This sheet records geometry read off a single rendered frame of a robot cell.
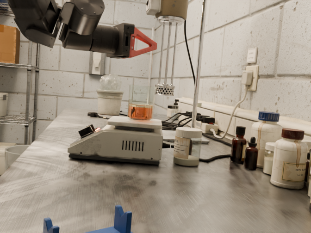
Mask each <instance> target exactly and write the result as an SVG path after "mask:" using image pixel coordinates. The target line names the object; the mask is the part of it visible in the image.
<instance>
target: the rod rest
mask: <svg viewBox="0 0 311 233"><path fill-rule="evenodd" d="M131 219H132V212H130V211H128V212H125V213H124V211H123V208H122V206H121V205H116V206H115V216H114V226H112V227H107V228H103V229H99V230H94V231H90V232H86V233H133V232H131ZM59 229H60V228H59V226H53V224H52V220H51V218H49V217H48V218H44V226H43V233H59Z"/></svg>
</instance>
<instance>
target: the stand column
mask: <svg viewBox="0 0 311 233"><path fill-rule="evenodd" d="M206 7H207V0H203V3H202V13H201V23H200V33H199V48H198V58H197V68H196V78H195V88H194V98H193V112H192V123H191V128H195V125H196V115H197V105H198V95H199V81H200V71H201V61H202V51H203V41H204V31H205V17H206Z"/></svg>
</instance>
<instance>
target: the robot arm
mask: <svg viewBox="0 0 311 233"><path fill-rule="evenodd" d="M7 1H8V4H9V6H10V9H11V10H12V12H13V14H14V16H15V17H14V21H15V23H16V24H17V26H18V28H19V29H20V31H21V33H22V34H23V36H24V37H26V38H27V39H28V40H30V41H32V42H35V43H39V44H42V45H44V46H47V47H50V48H53V46H54V43H55V41H56V37H57V35H58V32H59V30H60V27H61V24H62V23H63V25H62V29H61V32H60V35H59V38H58V40H60V41H61V42H62V47H64V49H74V50H82V51H92V52H98V53H106V56H107V57H110V58H116V59H120V58H122V59H125V58H132V57H135V56H138V55H141V54H144V53H147V52H150V51H153V50H156V49H157V43H156V42H155V41H153V40H152V39H150V38H149V37H147V36H146V35H145V34H143V33H142V32H141V31H140V30H139V29H137V28H136V27H135V25H134V24H129V23H121V24H118V25H116V26H113V27H112V26H106V25H99V24H98V23H99V21H100V18H101V16H102V14H103V12H104V9H105V4H104V2H103V0H65V2H64V4H63V6H62V7H61V6H59V4H58V3H56V2H55V0H7ZM54 27H55V30H54ZM53 30H54V33H53ZM52 33H53V34H52ZM135 38H136V39H138V40H140V41H142V42H144V43H146V44H148V45H149V46H148V47H147V48H143V49H139V50H134V45H135Z"/></svg>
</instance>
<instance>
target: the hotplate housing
mask: <svg viewBox="0 0 311 233"><path fill-rule="evenodd" d="M162 148H170V144H166V143H163V134H162V129H148V128H136V127H124V126H113V125H106V126H105V127H104V128H103V129H102V130H100V131H98V132H96V133H94V134H92V135H90V136H88V137H86V138H83V139H81V140H79V141H77V142H75V143H73V144H71V145H70V147H68V153H69V155H68V157H69V158H76V159H95V160H107V161H119V162H131V163H142V164H149V165H159V160H161V156H162Z"/></svg>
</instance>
